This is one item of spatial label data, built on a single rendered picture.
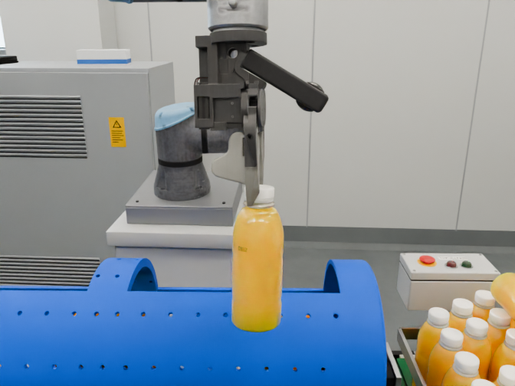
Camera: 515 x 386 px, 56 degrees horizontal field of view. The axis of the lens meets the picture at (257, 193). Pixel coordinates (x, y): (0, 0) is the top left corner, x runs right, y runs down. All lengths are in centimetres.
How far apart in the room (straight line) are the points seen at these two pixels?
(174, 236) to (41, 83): 151
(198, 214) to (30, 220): 167
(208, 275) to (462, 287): 60
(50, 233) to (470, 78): 288
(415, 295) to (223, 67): 76
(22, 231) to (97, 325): 205
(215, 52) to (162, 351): 44
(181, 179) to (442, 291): 68
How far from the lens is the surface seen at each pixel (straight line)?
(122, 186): 251
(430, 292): 119
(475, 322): 103
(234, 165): 59
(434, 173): 382
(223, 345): 76
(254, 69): 60
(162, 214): 123
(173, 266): 124
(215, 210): 120
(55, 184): 264
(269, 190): 61
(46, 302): 84
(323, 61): 353
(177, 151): 122
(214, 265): 122
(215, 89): 59
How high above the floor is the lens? 162
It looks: 19 degrees down
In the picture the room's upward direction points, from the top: straight up
